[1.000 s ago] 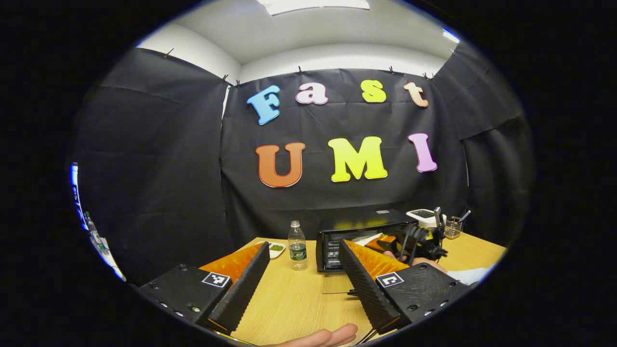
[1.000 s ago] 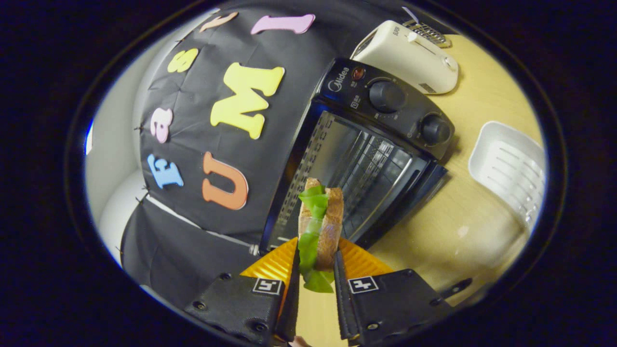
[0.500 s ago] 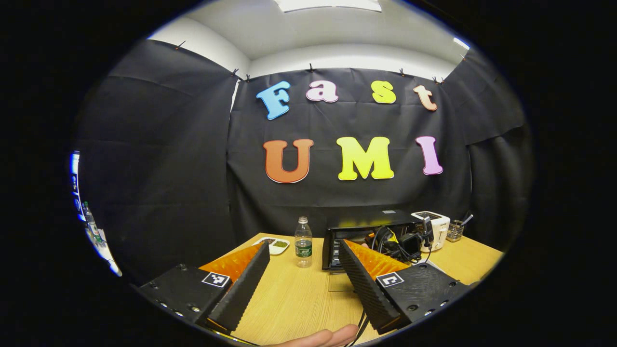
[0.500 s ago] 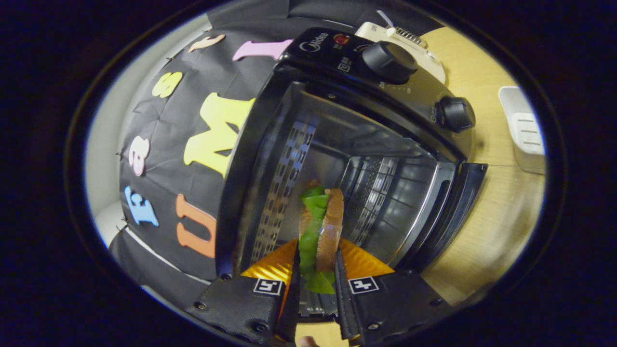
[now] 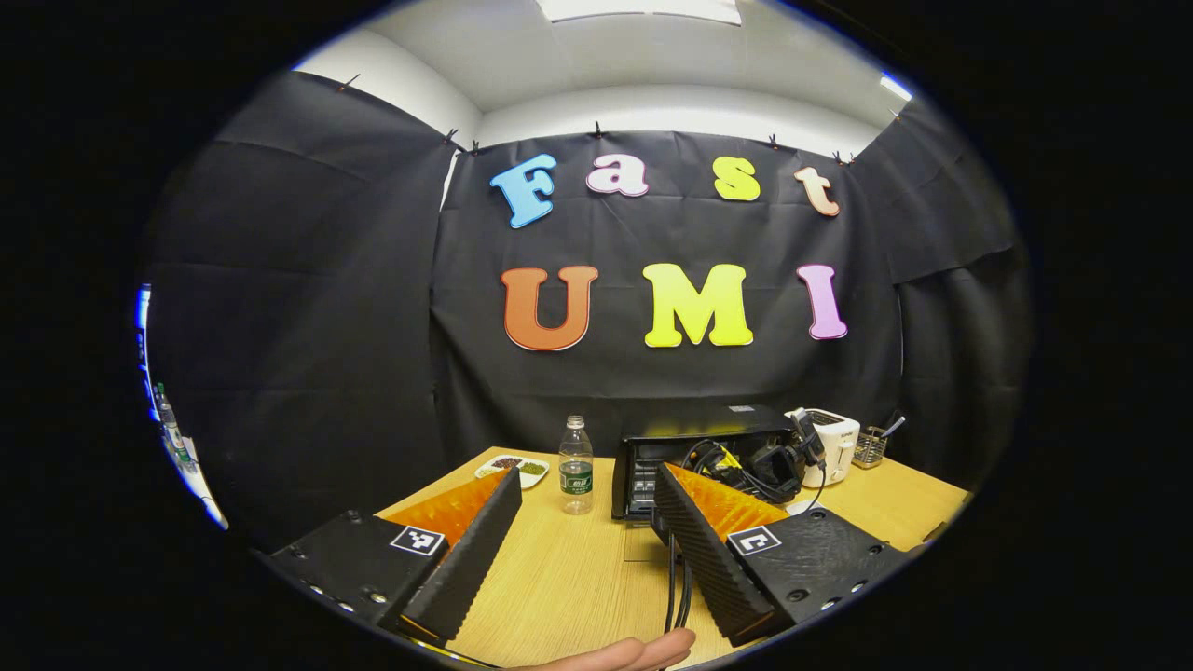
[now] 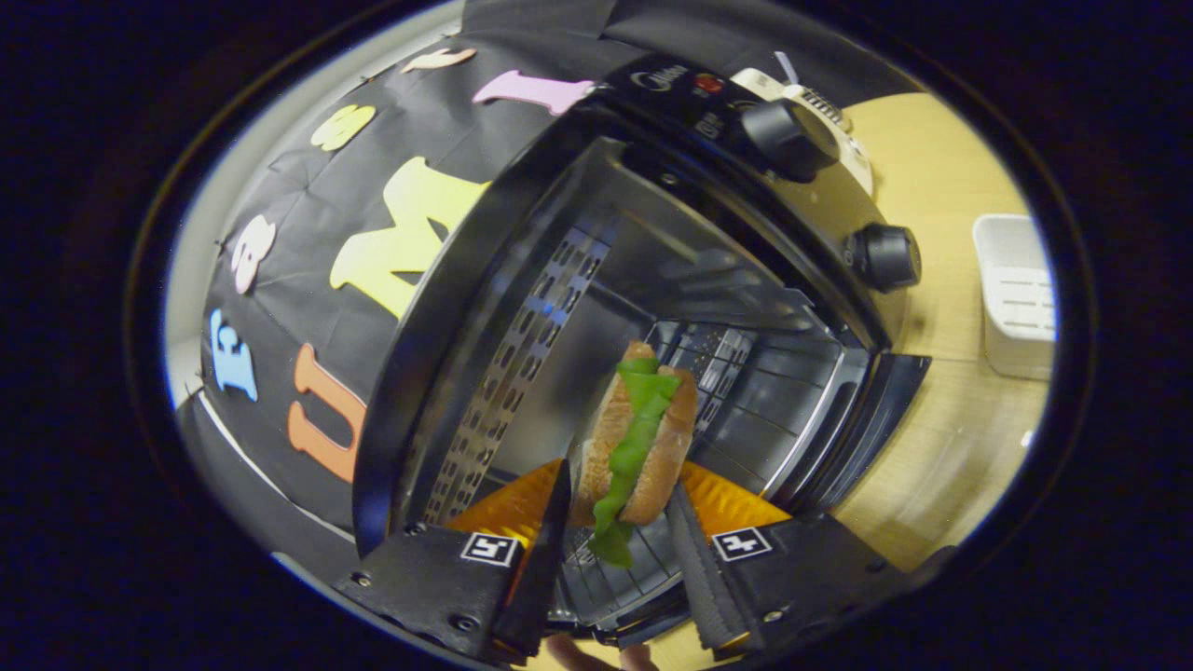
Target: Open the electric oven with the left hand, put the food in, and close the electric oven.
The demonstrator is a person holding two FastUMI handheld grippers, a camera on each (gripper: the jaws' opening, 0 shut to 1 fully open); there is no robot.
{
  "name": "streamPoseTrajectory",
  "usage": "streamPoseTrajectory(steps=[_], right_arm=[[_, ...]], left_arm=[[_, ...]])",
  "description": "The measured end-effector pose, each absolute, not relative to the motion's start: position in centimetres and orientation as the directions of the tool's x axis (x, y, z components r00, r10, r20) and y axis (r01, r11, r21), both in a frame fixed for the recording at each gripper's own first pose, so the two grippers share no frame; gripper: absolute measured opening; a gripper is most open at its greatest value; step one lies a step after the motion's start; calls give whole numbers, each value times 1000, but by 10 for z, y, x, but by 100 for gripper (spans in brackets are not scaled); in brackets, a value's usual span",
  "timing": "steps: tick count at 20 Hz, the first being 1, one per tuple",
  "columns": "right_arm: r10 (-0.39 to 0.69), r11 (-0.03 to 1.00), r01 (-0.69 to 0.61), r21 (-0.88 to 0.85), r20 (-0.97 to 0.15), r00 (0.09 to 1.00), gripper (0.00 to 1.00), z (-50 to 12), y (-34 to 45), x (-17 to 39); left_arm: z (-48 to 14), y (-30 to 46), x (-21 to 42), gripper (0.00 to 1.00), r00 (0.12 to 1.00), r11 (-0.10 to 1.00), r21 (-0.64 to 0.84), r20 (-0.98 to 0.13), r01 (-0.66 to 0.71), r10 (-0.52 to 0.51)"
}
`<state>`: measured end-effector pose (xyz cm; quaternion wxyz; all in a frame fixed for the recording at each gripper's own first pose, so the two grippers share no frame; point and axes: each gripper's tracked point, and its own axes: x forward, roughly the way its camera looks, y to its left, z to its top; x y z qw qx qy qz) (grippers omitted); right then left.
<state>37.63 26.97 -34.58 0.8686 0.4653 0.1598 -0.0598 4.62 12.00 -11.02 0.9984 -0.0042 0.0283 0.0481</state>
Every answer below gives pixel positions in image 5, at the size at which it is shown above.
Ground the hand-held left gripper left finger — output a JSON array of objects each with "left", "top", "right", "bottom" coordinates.
[{"left": 264, "top": 464, "right": 525, "bottom": 644}]

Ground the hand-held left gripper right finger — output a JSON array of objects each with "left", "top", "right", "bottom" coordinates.
[{"left": 651, "top": 462, "right": 909, "bottom": 648}]

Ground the black electric oven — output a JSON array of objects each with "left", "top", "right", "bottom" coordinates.
[{"left": 612, "top": 404, "right": 798, "bottom": 564}]

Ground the white toaster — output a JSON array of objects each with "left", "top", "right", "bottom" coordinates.
[{"left": 786, "top": 407, "right": 861, "bottom": 488}]

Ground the white plate with beans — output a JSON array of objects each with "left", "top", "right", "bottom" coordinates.
[{"left": 473, "top": 453, "right": 552, "bottom": 491}]

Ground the clear plastic water bottle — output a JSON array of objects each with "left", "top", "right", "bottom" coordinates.
[{"left": 558, "top": 415, "right": 596, "bottom": 516}]

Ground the black backdrop cloth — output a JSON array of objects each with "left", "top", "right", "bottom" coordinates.
[{"left": 140, "top": 70, "right": 1034, "bottom": 551}]

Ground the small green-capped bottle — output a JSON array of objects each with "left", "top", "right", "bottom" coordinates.
[{"left": 152, "top": 382, "right": 190, "bottom": 467}]

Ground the large ceiling light panel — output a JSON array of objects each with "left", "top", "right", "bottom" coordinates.
[{"left": 536, "top": 0, "right": 744, "bottom": 26}]

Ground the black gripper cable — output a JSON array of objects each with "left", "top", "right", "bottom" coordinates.
[{"left": 664, "top": 503, "right": 696, "bottom": 637}]

